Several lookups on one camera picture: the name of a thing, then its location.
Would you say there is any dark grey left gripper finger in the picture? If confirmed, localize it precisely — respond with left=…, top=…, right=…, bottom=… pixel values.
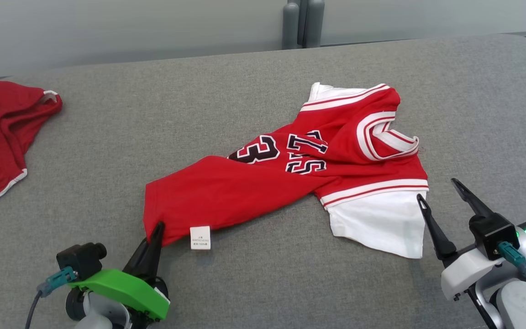
left=123, top=222, right=166, bottom=280

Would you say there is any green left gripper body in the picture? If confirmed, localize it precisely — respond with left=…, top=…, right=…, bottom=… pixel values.
left=64, top=269, right=170, bottom=329

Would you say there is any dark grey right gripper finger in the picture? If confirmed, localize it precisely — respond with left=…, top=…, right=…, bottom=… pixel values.
left=416, top=194, right=458, bottom=262
left=451, top=178, right=494, bottom=219

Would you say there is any grey double partition post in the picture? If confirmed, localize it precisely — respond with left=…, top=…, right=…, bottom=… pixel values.
left=282, top=0, right=326, bottom=50

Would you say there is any left camera cable teal plug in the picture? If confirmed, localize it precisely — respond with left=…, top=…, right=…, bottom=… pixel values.
left=25, top=266, right=79, bottom=329

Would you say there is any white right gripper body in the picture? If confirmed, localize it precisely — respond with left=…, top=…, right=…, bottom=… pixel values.
left=441, top=247, right=508, bottom=301

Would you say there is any red white jersey shirt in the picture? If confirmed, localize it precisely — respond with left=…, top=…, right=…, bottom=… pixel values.
left=143, top=82, right=429, bottom=260

